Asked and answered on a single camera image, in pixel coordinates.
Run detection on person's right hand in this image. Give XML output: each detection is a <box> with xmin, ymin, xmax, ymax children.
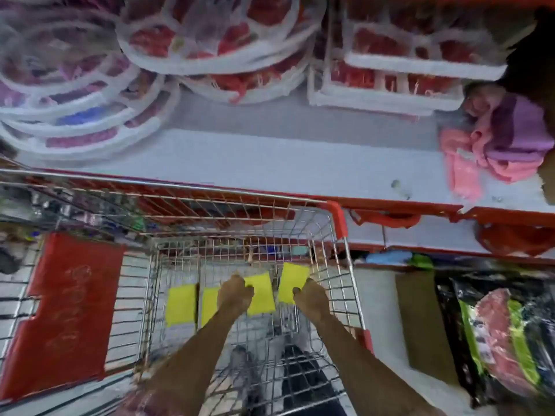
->
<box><xmin>292</xmin><ymin>277</ymin><xmax>331</xmax><ymax>324</ymax></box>

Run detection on person's left forearm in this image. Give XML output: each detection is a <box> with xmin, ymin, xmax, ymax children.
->
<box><xmin>138</xmin><ymin>309</ymin><xmax>243</xmax><ymax>416</ymax></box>

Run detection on pile of assorted colourful packets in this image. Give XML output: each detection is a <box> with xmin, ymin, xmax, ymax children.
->
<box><xmin>0</xmin><ymin>181</ymin><xmax>146</xmax><ymax>273</ymax></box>

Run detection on person's left hand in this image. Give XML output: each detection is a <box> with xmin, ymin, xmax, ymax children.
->
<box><xmin>216</xmin><ymin>274</ymin><xmax>256</xmax><ymax>319</ymax></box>

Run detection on red plastic basin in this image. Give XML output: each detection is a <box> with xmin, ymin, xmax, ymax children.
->
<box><xmin>473</xmin><ymin>221</ymin><xmax>555</xmax><ymax>258</ymax></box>
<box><xmin>350</xmin><ymin>209</ymin><xmax>422</xmax><ymax>229</ymax></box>

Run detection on blue plastic bag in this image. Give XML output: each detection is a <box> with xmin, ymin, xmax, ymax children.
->
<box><xmin>365</xmin><ymin>250</ymin><xmax>413</xmax><ymax>266</ymax></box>

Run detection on brown cardboard sheet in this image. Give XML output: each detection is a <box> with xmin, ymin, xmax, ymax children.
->
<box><xmin>395</xmin><ymin>272</ymin><xmax>460</xmax><ymax>386</ymax></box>

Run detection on yellow sponge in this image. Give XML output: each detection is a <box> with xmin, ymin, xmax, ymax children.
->
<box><xmin>164</xmin><ymin>283</ymin><xmax>199</xmax><ymax>328</ymax></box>
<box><xmin>277</xmin><ymin>262</ymin><xmax>311</xmax><ymax>305</ymax></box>
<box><xmin>244</xmin><ymin>272</ymin><xmax>277</xmax><ymax>318</ymax></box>
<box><xmin>200</xmin><ymin>286</ymin><xmax>221</xmax><ymax>328</ymax></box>

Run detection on black trousers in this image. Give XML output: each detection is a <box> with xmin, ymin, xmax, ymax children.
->
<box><xmin>282</xmin><ymin>346</ymin><xmax>347</xmax><ymax>416</ymax></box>

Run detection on person's right forearm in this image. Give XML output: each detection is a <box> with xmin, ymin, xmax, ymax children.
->
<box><xmin>314</xmin><ymin>314</ymin><xmax>447</xmax><ymax>416</ymax></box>

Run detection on pink purple cloths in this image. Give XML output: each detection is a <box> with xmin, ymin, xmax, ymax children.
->
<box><xmin>440</xmin><ymin>97</ymin><xmax>545</xmax><ymax>202</ymax></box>

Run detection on wire shopping cart red trim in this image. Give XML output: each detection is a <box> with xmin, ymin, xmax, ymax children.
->
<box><xmin>0</xmin><ymin>168</ymin><xmax>375</xmax><ymax>416</ymax></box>

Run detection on black green pink packaged goods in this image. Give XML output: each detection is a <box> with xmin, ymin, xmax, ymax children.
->
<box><xmin>435</xmin><ymin>272</ymin><xmax>555</xmax><ymax>408</ymax></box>

